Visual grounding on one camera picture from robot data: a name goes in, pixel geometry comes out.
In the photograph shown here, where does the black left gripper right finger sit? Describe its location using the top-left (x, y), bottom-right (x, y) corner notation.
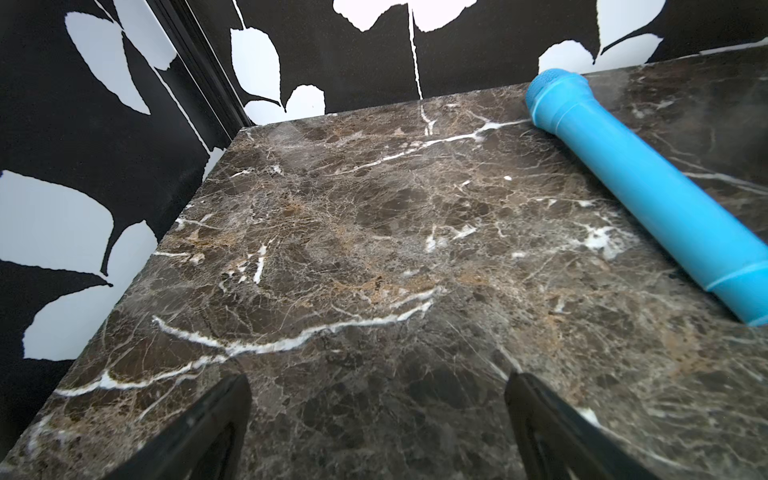
top-left (505, 371), bottom-right (656, 479)

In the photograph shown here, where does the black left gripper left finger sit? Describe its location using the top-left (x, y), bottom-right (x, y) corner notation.
top-left (105, 374), bottom-right (252, 479)

